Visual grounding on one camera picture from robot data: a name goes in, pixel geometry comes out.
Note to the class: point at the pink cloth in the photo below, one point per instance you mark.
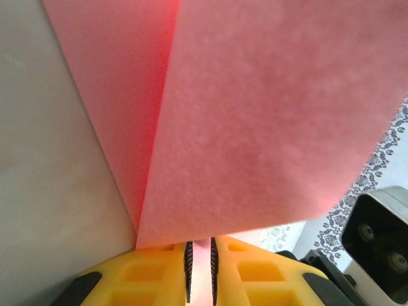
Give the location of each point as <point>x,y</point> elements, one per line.
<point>255,111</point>

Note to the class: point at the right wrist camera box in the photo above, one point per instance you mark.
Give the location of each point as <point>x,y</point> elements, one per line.
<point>379,239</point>

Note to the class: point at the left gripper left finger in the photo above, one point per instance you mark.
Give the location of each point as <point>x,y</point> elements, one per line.
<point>143,280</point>

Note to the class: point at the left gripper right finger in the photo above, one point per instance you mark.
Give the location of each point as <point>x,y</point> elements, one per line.
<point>261,280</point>

